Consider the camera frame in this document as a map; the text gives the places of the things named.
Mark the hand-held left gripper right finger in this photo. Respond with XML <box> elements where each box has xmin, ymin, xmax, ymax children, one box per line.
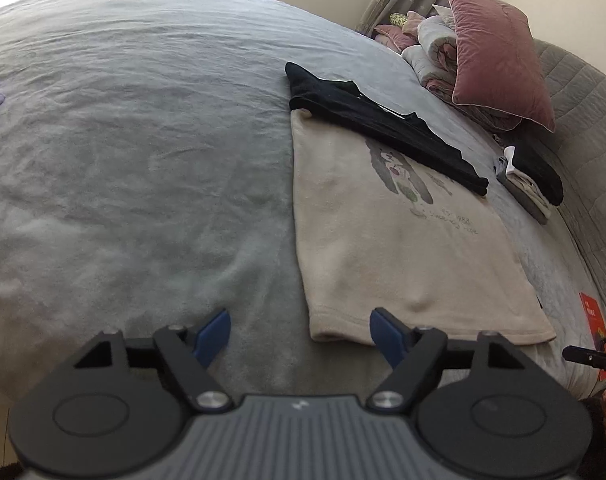
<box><xmin>368</xmin><ymin>307</ymin><xmax>526</xmax><ymax>413</ymax></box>

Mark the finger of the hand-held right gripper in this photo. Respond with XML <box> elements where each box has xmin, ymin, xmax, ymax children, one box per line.
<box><xmin>563</xmin><ymin>345</ymin><xmax>606</xmax><ymax>373</ymax></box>

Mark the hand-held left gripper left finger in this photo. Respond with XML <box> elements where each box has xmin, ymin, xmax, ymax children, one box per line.
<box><xmin>73</xmin><ymin>307</ymin><xmax>234</xmax><ymax>415</ymax></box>

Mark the beige shirt with black sleeves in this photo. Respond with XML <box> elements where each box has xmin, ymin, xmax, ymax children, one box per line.
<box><xmin>285</xmin><ymin>61</ymin><xmax>557</xmax><ymax>346</ymax></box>

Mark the orange booklet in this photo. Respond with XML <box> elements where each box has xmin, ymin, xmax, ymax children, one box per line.
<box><xmin>578</xmin><ymin>291</ymin><xmax>606</xmax><ymax>382</ymax></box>

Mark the folded cream garment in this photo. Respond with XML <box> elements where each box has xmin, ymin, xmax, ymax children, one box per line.
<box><xmin>503</xmin><ymin>146</ymin><xmax>554</xmax><ymax>218</ymax></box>

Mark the folded grey garment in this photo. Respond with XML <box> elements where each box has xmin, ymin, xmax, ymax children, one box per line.
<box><xmin>495</xmin><ymin>157</ymin><xmax>548</xmax><ymax>225</ymax></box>

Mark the folded black garment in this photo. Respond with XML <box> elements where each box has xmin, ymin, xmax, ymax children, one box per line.
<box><xmin>513</xmin><ymin>145</ymin><xmax>564</xmax><ymax>206</ymax></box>

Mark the grey quilted headboard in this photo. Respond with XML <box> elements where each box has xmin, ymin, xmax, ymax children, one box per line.
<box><xmin>530</xmin><ymin>40</ymin><xmax>606</xmax><ymax>326</ymax></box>

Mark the grey bed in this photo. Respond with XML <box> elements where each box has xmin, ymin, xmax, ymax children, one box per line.
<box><xmin>0</xmin><ymin>0</ymin><xmax>604</xmax><ymax>411</ymax></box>

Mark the folded grey pink quilt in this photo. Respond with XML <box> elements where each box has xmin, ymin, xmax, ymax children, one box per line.
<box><xmin>403</xmin><ymin>4</ymin><xmax>524</xmax><ymax>133</ymax></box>

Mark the pink pillow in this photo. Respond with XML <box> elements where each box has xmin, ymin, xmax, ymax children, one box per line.
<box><xmin>444</xmin><ymin>0</ymin><xmax>556</xmax><ymax>132</ymax></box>

